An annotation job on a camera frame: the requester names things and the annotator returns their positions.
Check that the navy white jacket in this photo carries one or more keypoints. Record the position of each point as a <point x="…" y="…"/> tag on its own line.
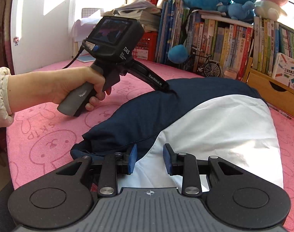
<point x="209" y="125"/>

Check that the light blue notebook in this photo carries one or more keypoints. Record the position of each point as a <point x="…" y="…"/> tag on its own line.
<point x="86" y="58"/>

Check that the small blue rabbit plush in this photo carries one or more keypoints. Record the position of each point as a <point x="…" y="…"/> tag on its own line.
<point x="242" y="11"/>

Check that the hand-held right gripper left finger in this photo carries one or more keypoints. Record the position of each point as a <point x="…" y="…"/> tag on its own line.
<point x="133" y="158"/>

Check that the person's left hand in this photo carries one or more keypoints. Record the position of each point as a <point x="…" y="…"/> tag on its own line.
<point x="52" y="87"/>

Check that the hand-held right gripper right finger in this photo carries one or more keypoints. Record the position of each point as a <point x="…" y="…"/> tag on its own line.
<point x="166" y="158"/>

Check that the pen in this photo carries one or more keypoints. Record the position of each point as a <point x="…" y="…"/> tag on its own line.
<point x="285" y="114"/>

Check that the wooden desk organizer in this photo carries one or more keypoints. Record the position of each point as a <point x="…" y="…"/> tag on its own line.
<point x="263" y="89"/>

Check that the large red plastic crate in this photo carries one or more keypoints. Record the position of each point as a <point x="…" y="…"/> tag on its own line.
<point x="147" y="46"/>

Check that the stack of papers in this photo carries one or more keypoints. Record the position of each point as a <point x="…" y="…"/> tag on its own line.
<point x="139" y="14"/>

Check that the miniature bicycle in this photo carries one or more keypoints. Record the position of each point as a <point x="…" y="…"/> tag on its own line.
<point x="208" y="65"/>

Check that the pink printed table cover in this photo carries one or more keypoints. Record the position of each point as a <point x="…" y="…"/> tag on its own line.
<point x="52" y="130"/>

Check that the white box with pencil print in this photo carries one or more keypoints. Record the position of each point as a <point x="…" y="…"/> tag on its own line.
<point x="288" y="72"/>

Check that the row of colourful books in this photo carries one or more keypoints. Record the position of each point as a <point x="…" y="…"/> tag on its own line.
<point x="217" y="43"/>

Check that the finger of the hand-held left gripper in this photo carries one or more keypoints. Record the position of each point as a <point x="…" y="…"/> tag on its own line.
<point x="151" y="76"/>

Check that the small wall sticker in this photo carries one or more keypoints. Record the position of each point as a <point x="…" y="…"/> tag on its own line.
<point x="16" y="41"/>

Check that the blue round plush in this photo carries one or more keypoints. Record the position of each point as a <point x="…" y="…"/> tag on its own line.
<point x="178" y="54"/>

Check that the row of green white books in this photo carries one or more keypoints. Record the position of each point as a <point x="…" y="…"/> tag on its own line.
<point x="265" y="43"/>

